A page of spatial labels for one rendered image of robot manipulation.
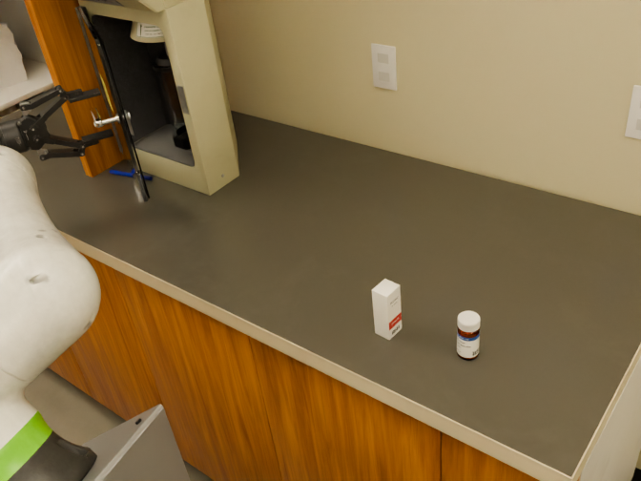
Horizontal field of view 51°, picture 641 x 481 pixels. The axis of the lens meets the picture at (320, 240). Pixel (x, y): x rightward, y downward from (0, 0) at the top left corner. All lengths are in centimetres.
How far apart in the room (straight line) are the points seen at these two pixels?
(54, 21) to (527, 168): 119
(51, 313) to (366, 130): 125
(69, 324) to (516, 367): 74
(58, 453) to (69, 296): 19
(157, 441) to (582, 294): 85
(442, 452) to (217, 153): 91
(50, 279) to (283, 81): 133
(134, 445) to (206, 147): 100
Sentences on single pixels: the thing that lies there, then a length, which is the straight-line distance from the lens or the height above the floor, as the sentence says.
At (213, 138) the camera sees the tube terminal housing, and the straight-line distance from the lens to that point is 170.
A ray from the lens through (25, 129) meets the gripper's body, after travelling 165.
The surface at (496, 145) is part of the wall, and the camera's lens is 170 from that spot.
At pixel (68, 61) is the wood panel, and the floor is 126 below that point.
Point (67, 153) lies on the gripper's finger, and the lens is 168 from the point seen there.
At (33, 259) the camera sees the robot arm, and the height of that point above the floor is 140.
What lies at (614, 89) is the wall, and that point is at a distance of 154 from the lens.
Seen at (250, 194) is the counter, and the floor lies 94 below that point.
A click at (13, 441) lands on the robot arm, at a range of 85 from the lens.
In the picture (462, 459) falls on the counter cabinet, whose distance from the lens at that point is 125.
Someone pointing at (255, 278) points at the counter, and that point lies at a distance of 143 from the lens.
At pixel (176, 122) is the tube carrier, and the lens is 179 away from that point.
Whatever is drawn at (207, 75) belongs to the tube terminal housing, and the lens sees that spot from 166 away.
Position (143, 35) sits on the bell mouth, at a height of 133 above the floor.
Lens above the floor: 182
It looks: 36 degrees down
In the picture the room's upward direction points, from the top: 7 degrees counter-clockwise
